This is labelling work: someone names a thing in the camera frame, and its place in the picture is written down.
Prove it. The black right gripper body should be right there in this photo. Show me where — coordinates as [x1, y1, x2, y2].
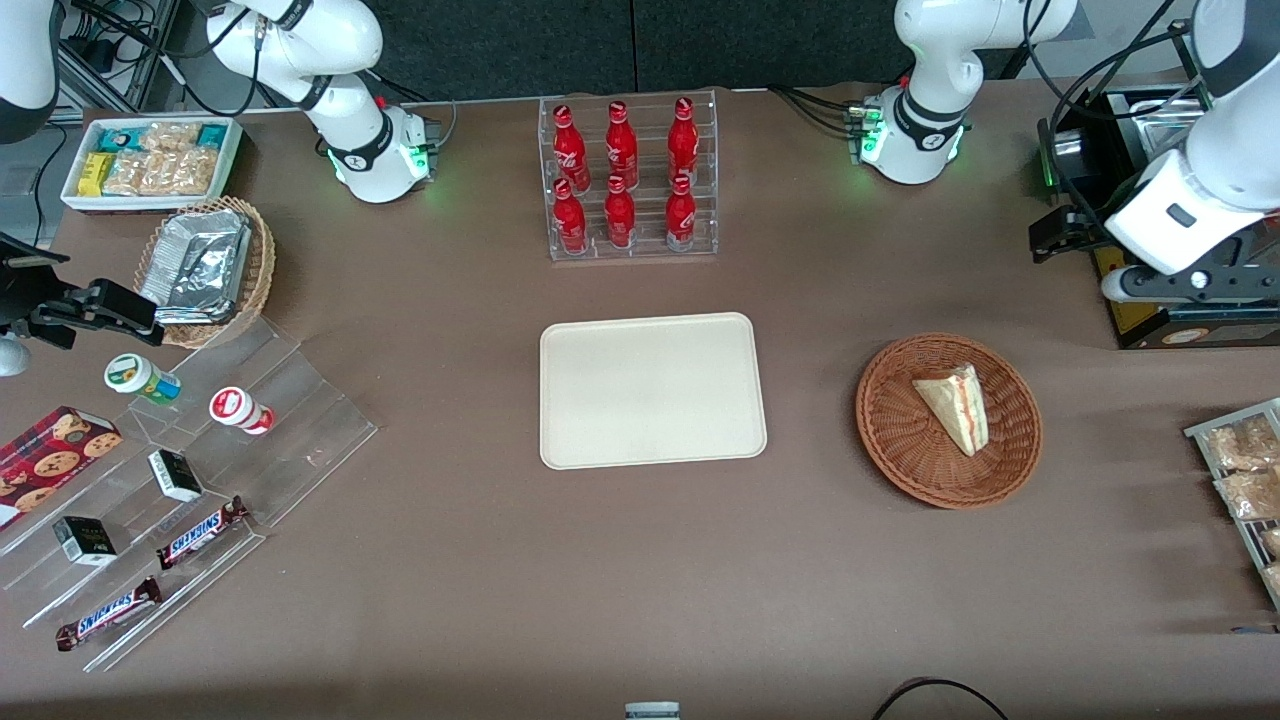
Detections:
[0, 232, 73, 336]

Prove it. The triangular sandwich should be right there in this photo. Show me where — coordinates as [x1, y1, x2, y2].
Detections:
[912, 363, 990, 458]

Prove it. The light oval wicker basket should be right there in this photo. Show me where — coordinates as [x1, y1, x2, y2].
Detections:
[133, 196, 277, 350]

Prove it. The brown round wicker basket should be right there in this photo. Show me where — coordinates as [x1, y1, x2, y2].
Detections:
[855, 332, 1044, 511]

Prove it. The beige plastic tray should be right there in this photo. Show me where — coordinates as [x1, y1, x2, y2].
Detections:
[539, 312, 768, 471]

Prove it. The green capped drink bottle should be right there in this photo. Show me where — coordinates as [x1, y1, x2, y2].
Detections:
[104, 353, 183, 406]

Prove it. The silver foil pouch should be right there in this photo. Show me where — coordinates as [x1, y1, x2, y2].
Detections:
[150, 298, 239, 327]
[138, 208, 253, 307]

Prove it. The black countertop machine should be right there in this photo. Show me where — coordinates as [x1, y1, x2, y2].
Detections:
[1035, 85, 1280, 351]

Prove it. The red cookie box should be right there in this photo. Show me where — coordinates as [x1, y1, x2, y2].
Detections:
[0, 405, 123, 531]

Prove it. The clear cracker bag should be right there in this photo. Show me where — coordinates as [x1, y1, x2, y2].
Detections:
[145, 148, 219, 197]
[103, 150, 151, 197]
[140, 121, 203, 154]

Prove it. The red capped drink bottle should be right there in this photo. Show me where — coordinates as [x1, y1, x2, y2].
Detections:
[209, 386, 275, 436]

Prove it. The small black box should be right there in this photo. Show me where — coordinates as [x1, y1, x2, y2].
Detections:
[52, 515, 119, 568]
[148, 449, 205, 503]

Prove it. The white rectangular plastic bin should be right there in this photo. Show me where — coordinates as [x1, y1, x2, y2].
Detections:
[60, 116, 244, 215]

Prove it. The clear acrylic step display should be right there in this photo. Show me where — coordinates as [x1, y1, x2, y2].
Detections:
[0, 315, 379, 673]

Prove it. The brown Snickers bar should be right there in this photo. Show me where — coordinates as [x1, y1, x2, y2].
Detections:
[55, 576, 163, 653]
[156, 496, 250, 571]

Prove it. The dark grey partition panel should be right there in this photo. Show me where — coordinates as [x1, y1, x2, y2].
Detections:
[365, 0, 635, 101]
[636, 0, 1031, 96]

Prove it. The red cola bottle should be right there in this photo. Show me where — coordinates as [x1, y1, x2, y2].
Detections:
[605, 100, 639, 191]
[665, 174, 698, 252]
[552, 104, 591, 193]
[604, 175, 637, 250]
[667, 96, 700, 187]
[553, 178, 589, 254]

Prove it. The clear acrylic bottle rack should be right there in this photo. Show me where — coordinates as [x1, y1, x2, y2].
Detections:
[538, 88, 721, 263]

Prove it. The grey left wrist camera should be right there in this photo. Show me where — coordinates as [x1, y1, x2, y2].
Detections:
[1100, 264, 1280, 307]

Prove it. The grey wire rack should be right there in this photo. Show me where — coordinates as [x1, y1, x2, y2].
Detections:
[1184, 398, 1280, 613]

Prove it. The aluminium frame with cables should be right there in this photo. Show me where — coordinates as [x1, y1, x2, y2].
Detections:
[55, 0, 216, 116]

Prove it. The black base cable bundle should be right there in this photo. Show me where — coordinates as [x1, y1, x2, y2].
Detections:
[372, 68, 459, 136]
[768, 84, 871, 138]

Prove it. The black looped cable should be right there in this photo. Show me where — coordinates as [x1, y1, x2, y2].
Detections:
[870, 678, 1011, 720]

